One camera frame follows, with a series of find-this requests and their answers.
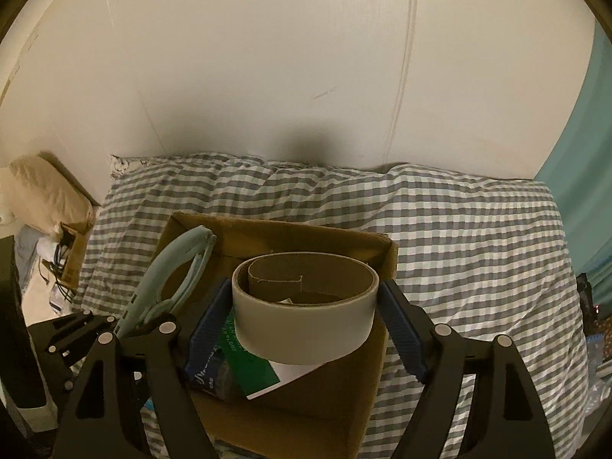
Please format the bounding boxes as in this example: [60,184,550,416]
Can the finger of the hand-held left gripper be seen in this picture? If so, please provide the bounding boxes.
[29,310,118,393]

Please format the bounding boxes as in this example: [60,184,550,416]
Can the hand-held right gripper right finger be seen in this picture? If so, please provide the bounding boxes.
[378,278,562,459]

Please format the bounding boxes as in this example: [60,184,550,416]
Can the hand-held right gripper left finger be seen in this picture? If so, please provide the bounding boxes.
[52,277,235,459]

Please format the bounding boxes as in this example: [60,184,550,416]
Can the light blue plastic hand tool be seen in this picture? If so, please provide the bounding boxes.
[115,227,217,340]

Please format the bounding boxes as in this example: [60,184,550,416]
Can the white tape roll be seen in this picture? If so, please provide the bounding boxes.
[231,251,381,365]

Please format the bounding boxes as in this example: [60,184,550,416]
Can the brown cardboard box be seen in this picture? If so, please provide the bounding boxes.
[153,210,400,459]

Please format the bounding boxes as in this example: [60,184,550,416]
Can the dark blue packet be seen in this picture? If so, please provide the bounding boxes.
[184,344,244,402]

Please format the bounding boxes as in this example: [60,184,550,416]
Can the black flat panel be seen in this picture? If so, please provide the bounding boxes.
[0,234,51,412]

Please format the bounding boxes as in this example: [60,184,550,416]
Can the green and white booklet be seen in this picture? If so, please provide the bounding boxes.
[210,311,326,400]

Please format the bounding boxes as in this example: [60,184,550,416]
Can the small open cardboard box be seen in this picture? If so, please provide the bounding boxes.
[43,220,95,297]

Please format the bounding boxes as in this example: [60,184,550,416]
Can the grey white checkered blanket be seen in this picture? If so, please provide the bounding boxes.
[72,153,591,459]

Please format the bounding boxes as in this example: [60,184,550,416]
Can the beige pillow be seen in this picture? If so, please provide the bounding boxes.
[0,153,96,236]

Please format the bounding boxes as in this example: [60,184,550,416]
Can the patterned white pillow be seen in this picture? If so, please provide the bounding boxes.
[109,154,161,177]

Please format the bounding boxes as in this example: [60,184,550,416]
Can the dark bag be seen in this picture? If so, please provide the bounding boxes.
[575,272,597,328]

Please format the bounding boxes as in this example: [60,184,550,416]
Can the clear plastic bottle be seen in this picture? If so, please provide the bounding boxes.
[584,335,612,393]

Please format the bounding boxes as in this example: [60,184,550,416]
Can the teal curtain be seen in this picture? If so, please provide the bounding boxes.
[533,19,612,278]

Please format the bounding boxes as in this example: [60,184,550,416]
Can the black cables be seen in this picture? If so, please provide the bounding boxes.
[41,241,70,292]

